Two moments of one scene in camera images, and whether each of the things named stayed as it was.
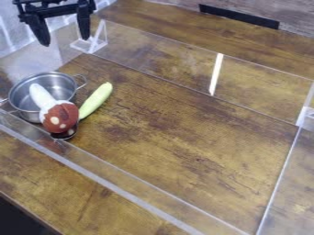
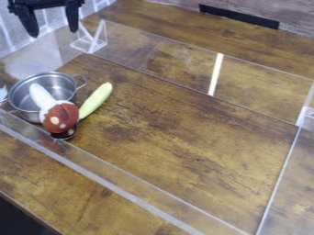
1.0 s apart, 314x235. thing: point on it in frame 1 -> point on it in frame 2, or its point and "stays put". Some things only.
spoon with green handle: [90, 106] stays put
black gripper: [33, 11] -> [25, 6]
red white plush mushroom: [58, 114] stays put
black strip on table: [239, 16] stays put
